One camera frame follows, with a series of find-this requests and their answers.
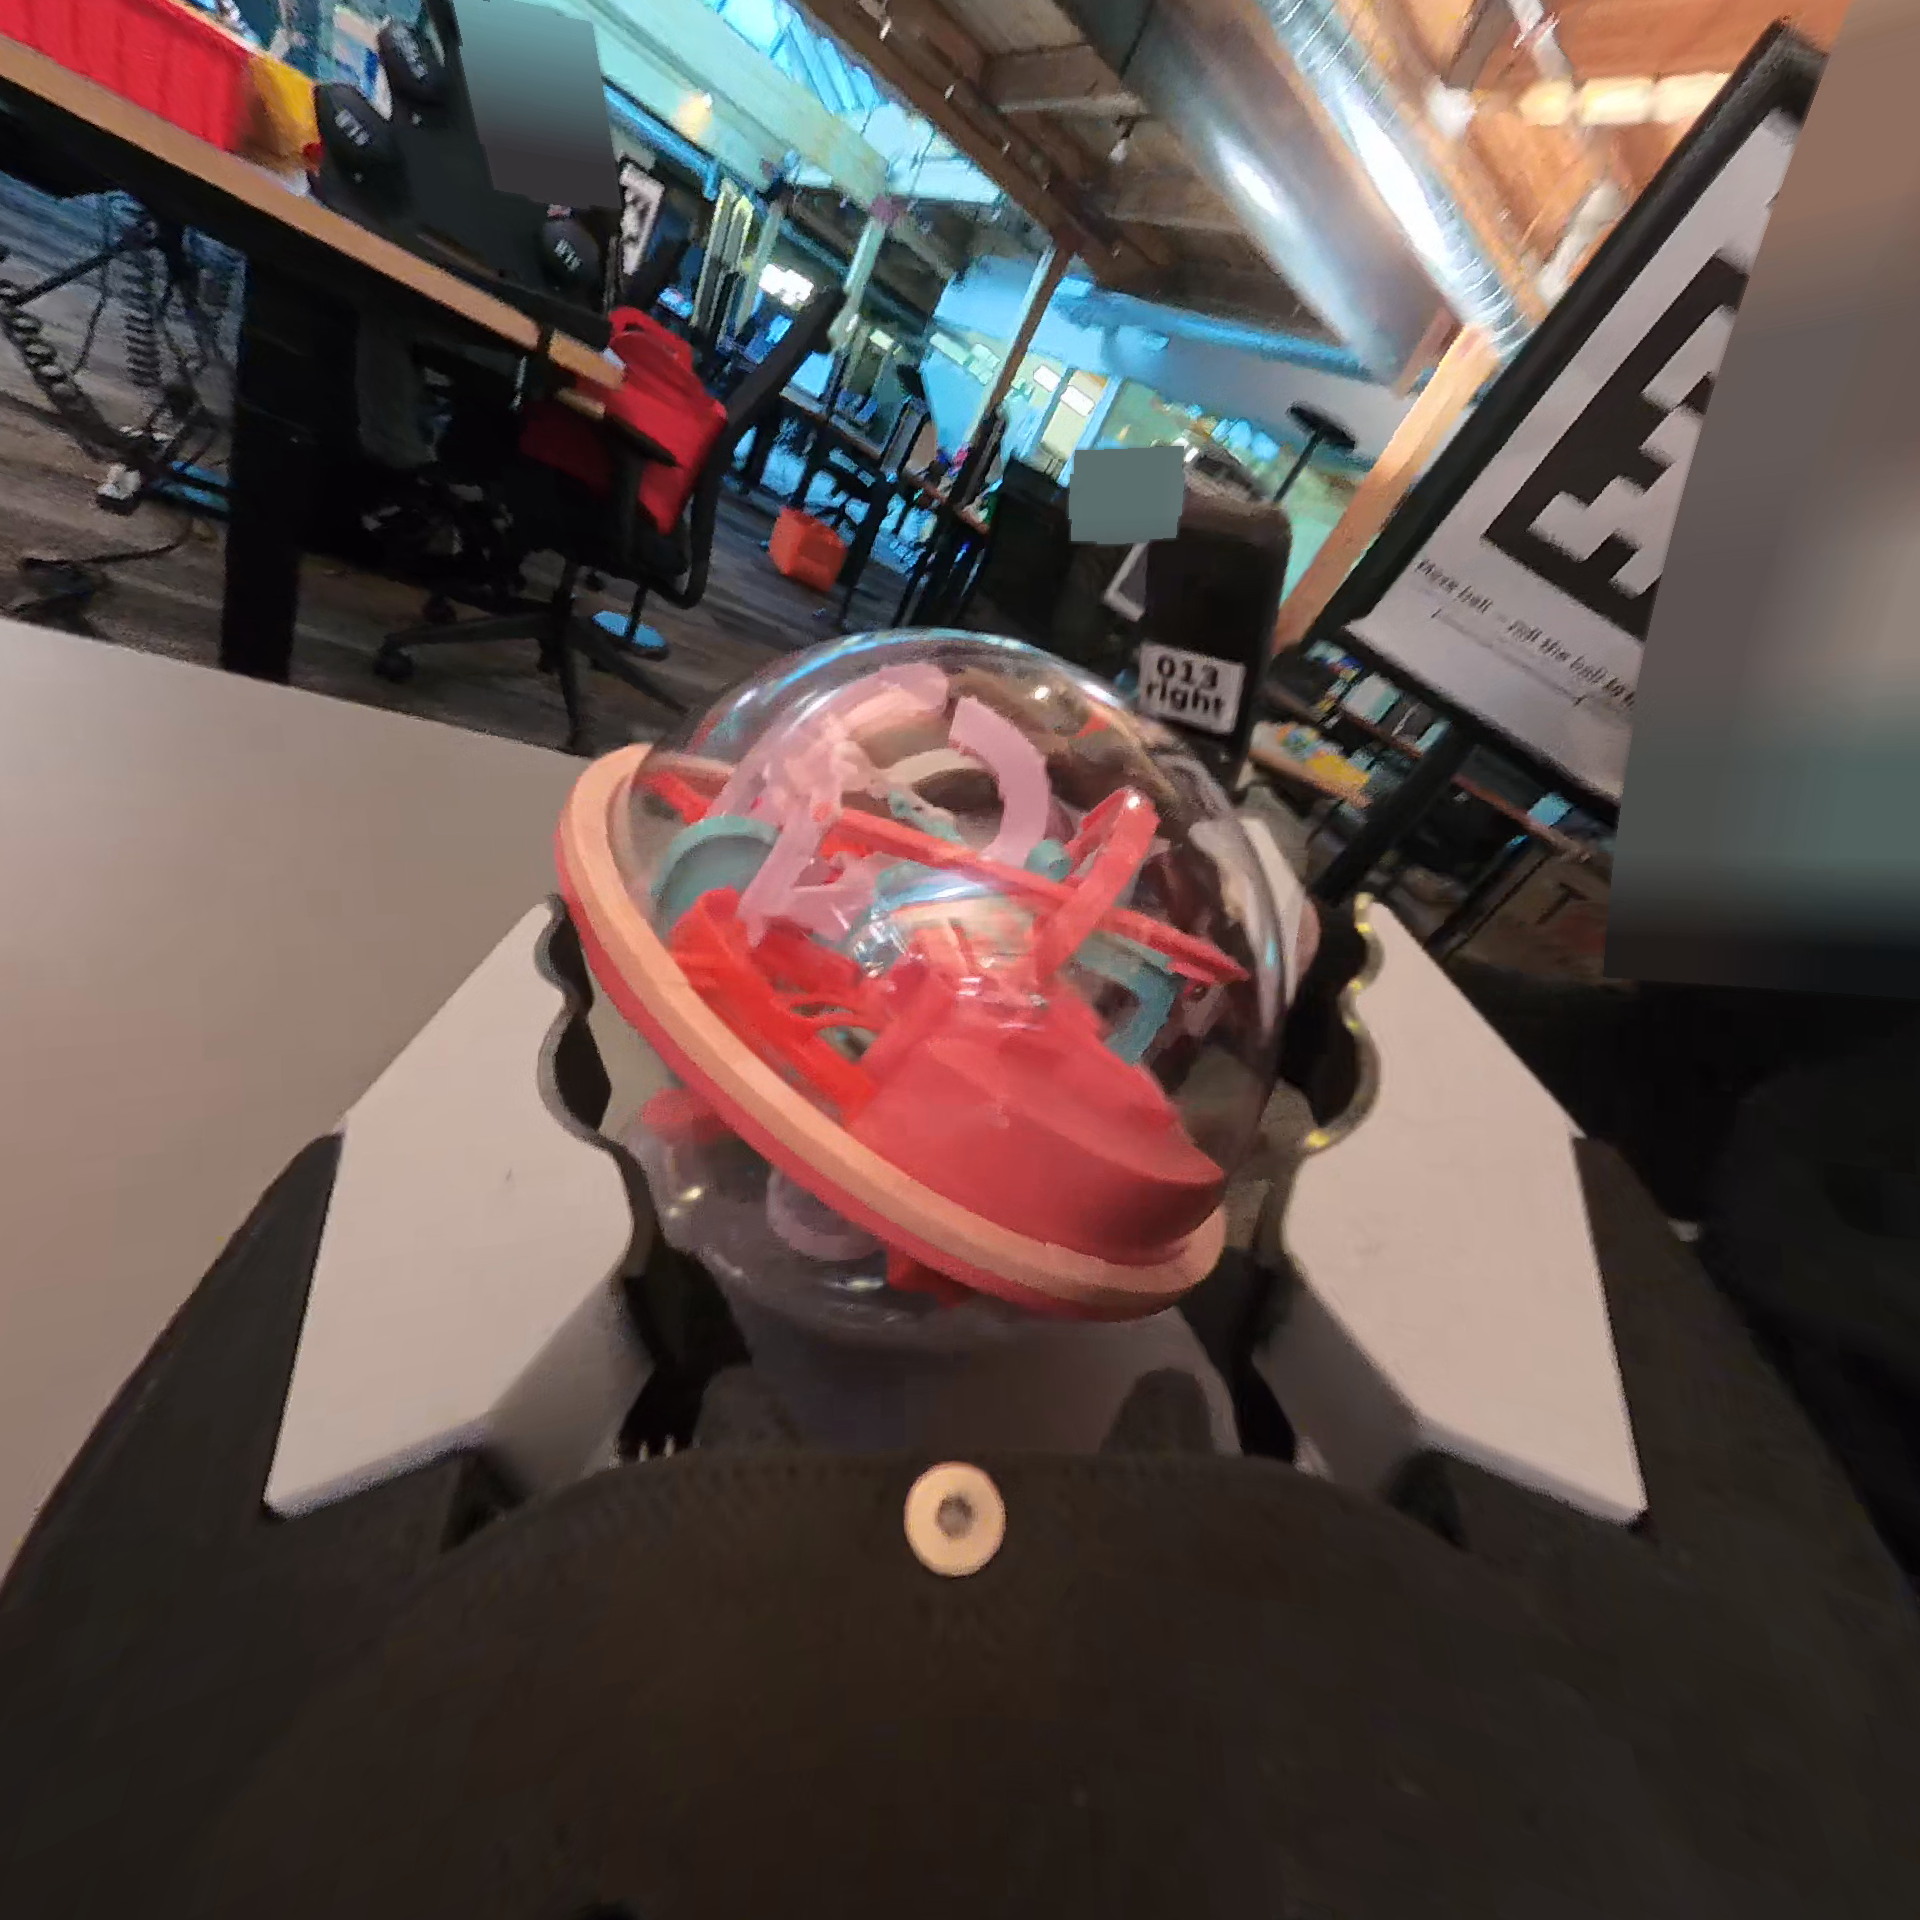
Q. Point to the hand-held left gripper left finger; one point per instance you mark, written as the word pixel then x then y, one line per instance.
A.
pixel 452 1290

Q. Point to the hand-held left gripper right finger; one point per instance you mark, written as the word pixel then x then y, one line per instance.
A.
pixel 1455 1275

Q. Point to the clear maze ball red tracks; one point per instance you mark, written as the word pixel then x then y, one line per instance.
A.
pixel 1020 1124

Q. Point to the black framed marker sign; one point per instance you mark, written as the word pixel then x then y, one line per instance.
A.
pixel 1560 493

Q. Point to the orange crate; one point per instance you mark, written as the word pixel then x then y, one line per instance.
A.
pixel 811 546

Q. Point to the black office chair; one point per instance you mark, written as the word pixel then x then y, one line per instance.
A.
pixel 751 405

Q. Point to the power strip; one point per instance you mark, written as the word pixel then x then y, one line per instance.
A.
pixel 118 482

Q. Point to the black dumbbell rack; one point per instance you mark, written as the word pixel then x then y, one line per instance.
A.
pixel 390 164

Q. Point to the wooden desk black legs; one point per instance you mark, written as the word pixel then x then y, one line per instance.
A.
pixel 347 248

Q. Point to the red plastic bin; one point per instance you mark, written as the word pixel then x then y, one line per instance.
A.
pixel 166 60

